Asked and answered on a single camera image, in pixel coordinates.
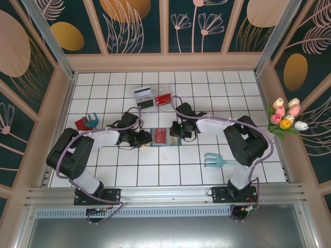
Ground grey metal panel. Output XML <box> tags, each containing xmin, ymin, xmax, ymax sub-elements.
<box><xmin>17</xmin><ymin>204</ymin><xmax>318</xmax><ymax>248</ymax></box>

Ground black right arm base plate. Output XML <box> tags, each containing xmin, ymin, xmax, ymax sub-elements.
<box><xmin>211</xmin><ymin>185</ymin><xmax>259</xmax><ymax>205</ymax></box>

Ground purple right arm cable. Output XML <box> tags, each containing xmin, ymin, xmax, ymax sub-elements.
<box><xmin>170</xmin><ymin>95</ymin><xmax>275</xmax><ymax>223</ymax></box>

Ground white card magnetic stripe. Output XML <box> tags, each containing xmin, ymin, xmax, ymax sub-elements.
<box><xmin>133</xmin><ymin>85</ymin><xmax>152</xmax><ymax>98</ymax></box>

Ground red VIP card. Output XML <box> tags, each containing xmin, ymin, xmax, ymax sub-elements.
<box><xmin>154</xmin><ymin>94</ymin><xmax>171</xmax><ymax>107</ymax></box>

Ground aluminium frame post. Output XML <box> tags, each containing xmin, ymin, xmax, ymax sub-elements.
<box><xmin>253</xmin><ymin>0</ymin><xmax>304</xmax><ymax>76</ymax></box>
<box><xmin>20</xmin><ymin>0</ymin><xmax>78</xmax><ymax>79</ymax></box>

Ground aluminium front rail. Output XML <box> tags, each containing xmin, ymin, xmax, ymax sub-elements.
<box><xmin>24</xmin><ymin>182</ymin><xmax>308</xmax><ymax>209</ymax></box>

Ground red chip card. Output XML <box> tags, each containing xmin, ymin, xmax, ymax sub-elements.
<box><xmin>154</xmin><ymin>128</ymin><xmax>169</xmax><ymax>145</ymax></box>

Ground grey slotted cable duct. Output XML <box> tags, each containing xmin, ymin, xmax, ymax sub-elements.
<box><xmin>36</xmin><ymin>208</ymin><xmax>233</xmax><ymax>219</ymax></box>

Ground light blue garden fork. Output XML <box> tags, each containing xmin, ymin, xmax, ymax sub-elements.
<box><xmin>203</xmin><ymin>152</ymin><xmax>236</xmax><ymax>169</ymax></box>

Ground small circuit board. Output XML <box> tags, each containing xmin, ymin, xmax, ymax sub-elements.
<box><xmin>242</xmin><ymin>205</ymin><xmax>259</xmax><ymax>216</ymax></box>

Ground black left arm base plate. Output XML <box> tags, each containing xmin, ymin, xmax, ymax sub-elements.
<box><xmin>74</xmin><ymin>188</ymin><xmax>122</xmax><ymax>206</ymax></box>

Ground black card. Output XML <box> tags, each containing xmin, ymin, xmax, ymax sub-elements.
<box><xmin>136</xmin><ymin>99</ymin><xmax>154</xmax><ymax>109</ymax></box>

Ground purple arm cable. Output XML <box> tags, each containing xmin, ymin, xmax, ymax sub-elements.
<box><xmin>55</xmin><ymin>107</ymin><xmax>143</xmax><ymax>225</ymax></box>
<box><xmin>170</xmin><ymin>95</ymin><xmax>275</xmax><ymax>223</ymax></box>

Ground artificial tulip bouquet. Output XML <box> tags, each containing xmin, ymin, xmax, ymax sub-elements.
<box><xmin>265</xmin><ymin>97</ymin><xmax>310</xmax><ymax>142</ymax></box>

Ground clear acrylic organizer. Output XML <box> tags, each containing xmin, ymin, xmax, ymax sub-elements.
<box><xmin>133</xmin><ymin>83</ymin><xmax>173</xmax><ymax>113</ymax></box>

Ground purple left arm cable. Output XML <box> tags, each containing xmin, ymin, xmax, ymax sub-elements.
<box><xmin>55</xmin><ymin>107</ymin><xmax>143</xmax><ymax>225</ymax></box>

